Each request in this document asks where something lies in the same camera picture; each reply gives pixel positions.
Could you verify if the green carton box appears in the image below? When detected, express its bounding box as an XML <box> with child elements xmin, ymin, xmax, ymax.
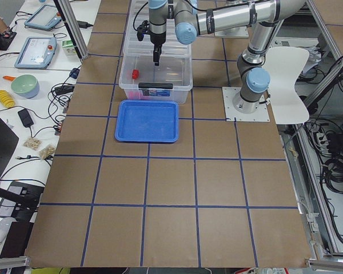
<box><xmin>61</xmin><ymin>40</ymin><xmax>77</xmax><ymax>56</ymax></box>

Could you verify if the toy carrot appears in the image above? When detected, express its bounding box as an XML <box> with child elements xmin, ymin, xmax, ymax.
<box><xmin>3</xmin><ymin>75</ymin><xmax>16</xmax><ymax>82</ymax></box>

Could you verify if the yellow toy corn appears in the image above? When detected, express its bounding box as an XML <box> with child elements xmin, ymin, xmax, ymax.
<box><xmin>0</xmin><ymin>90</ymin><xmax>15</xmax><ymax>108</ymax></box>

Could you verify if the red block cluster lower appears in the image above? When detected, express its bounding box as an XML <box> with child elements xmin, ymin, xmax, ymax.
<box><xmin>126</xmin><ymin>90</ymin><xmax>150</xmax><ymax>100</ymax></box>

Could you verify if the blue plastic tray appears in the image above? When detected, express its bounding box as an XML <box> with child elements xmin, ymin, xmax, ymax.
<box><xmin>114</xmin><ymin>100</ymin><xmax>179</xmax><ymax>143</ymax></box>

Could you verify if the teach pendant near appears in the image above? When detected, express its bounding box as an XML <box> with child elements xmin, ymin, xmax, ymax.
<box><xmin>14</xmin><ymin>37</ymin><xmax>57</xmax><ymax>70</ymax></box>

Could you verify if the black box latch handle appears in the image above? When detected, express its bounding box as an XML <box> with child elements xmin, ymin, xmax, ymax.
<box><xmin>138</xmin><ymin>82</ymin><xmax>173</xmax><ymax>90</ymax></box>

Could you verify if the clear plastic storage box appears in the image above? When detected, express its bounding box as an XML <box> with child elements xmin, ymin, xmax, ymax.
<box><xmin>119</xmin><ymin>55</ymin><xmax>193</xmax><ymax>104</ymax></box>

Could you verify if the red block lone near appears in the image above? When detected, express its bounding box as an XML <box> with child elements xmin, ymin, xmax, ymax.
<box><xmin>131</xmin><ymin>69</ymin><xmax>139</xmax><ymax>79</ymax></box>

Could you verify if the clear plastic box lid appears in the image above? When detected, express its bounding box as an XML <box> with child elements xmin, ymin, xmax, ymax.
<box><xmin>123</xmin><ymin>1</ymin><xmax>197</xmax><ymax>63</ymax></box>

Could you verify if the snack bag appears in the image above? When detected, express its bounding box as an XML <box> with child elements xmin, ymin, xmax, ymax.
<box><xmin>23</xmin><ymin>137</ymin><xmax>42</xmax><ymax>151</ymax></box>
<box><xmin>39</xmin><ymin>144</ymin><xmax>56</xmax><ymax>160</ymax></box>

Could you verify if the aluminium frame post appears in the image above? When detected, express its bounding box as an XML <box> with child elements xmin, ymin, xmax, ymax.
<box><xmin>54</xmin><ymin>0</ymin><xmax>89</xmax><ymax>60</ymax></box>

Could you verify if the white plastic chair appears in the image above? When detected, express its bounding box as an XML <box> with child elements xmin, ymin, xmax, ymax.
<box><xmin>263</xmin><ymin>46</ymin><xmax>309</xmax><ymax>124</ymax></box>

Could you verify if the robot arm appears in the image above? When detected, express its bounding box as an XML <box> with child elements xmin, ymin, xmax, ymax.
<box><xmin>146</xmin><ymin>0</ymin><xmax>305</xmax><ymax>114</ymax></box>

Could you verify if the teach pendant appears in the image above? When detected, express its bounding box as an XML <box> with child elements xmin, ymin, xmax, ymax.
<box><xmin>14</xmin><ymin>37</ymin><xmax>57</xmax><ymax>70</ymax></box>
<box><xmin>24</xmin><ymin>5</ymin><xmax>62</xmax><ymax>31</ymax></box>

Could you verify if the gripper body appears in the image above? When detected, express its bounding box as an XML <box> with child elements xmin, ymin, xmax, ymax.
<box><xmin>149</xmin><ymin>23</ymin><xmax>166</xmax><ymax>47</ymax></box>

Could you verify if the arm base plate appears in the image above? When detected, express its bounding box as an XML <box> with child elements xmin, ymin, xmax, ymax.
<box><xmin>222</xmin><ymin>87</ymin><xmax>270</xmax><ymax>122</ymax></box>
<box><xmin>214</xmin><ymin>26</ymin><xmax>249</xmax><ymax>39</ymax></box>

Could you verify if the teach pendant far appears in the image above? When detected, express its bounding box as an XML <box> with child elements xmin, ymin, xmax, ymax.
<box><xmin>24</xmin><ymin>5</ymin><xmax>62</xmax><ymax>31</ymax></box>

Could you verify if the snack bag left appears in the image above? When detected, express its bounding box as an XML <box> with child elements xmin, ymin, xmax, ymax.
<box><xmin>23</xmin><ymin>137</ymin><xmax>42</xmax><ymax>151</ymax></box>

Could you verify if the snack bag right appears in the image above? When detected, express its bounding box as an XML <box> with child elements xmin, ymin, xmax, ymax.
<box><xmin>39</xmin><ymin>144</ymin><xmax>56</xmax><ymax>160</ymax></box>

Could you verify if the green blue bowl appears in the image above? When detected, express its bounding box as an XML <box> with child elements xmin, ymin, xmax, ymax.
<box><xmin>11</xmin><ymin>74</ymin><xmax>39</xmax><ymax>99</ymax></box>

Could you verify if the black power adapter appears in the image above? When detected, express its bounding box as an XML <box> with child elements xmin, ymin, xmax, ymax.
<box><xmin>18</xmin><ymin>108</ymin><xmax>34</xmax><ymax>128</ymax></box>

